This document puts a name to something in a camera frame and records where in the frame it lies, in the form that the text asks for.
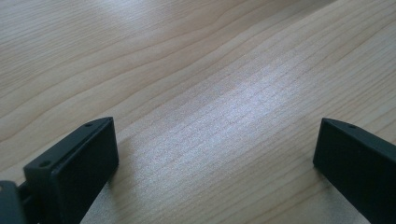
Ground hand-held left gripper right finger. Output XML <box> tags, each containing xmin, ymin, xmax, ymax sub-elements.
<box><xmin>312</xmin><ymin>117</ymin><xmax>396</xmax><ymax>224</ymax></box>

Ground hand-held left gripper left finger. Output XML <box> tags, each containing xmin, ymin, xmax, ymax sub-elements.
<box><xmin>22</xmin><ymin>116</ymin><xmax>120</xmax><ymax>224</ymax></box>

